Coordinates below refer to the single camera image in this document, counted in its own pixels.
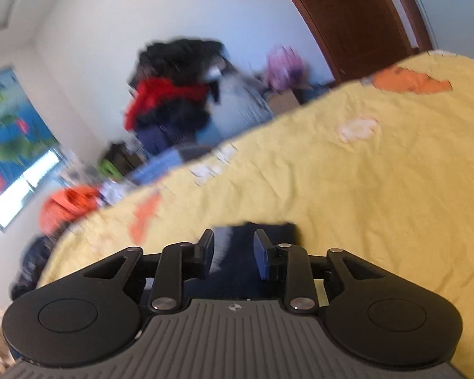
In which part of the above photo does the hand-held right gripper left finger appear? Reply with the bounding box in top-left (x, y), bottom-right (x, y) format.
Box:
top-left (81, 229), bottom-right (216, 313)

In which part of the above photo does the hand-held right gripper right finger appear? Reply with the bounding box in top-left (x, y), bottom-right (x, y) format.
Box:
top-left (253, 229), bottom-right (392, 313)

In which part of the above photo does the grey and navy small garment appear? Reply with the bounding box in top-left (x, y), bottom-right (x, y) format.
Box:
top-left (207, 222), bottom-right (303, 301)

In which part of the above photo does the pile of dark and red clothes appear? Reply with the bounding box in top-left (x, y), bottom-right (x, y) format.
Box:
top-left (124, 39), bottom-right (230, 154)

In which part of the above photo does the blue storage box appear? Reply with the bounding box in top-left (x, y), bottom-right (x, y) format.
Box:
top-left (130, 148), bottom-right (214, 184)

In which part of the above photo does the black and green bag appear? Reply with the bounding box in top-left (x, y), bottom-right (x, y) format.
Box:
top-left (98, 142), bottom-right (143, 178)

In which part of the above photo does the yellow printed bed sheet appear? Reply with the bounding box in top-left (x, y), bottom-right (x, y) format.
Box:
top-left (37, 51), bottom-right (474, 379)

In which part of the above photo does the orange cloth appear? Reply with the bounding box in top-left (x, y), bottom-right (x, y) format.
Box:
top-left (39, 185), bottom-right (103, 233)

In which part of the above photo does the grey cloth bundle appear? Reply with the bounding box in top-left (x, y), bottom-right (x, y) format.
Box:
top-left (211, 67), bottom-right (275, 131)

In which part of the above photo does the cardboard box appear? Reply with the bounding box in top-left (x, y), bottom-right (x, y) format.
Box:
top-left (266, 89), bottom-right (301, 115)

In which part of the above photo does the dark cloth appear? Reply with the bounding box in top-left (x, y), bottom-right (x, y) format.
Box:
top-left (11, 237), bottom-right (60, 301)

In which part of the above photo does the pink bag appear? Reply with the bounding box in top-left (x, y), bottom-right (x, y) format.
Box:
top-left (265, 45), bottom-right (304, 91)

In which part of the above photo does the brown wooden door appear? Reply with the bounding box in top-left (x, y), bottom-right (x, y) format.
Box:
top-left (270, 0), bottom-right (433, 83)

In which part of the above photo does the lotus flower wall poster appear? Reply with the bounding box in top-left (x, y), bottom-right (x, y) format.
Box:
top-left (0, 67), bottom-right (60, 210)

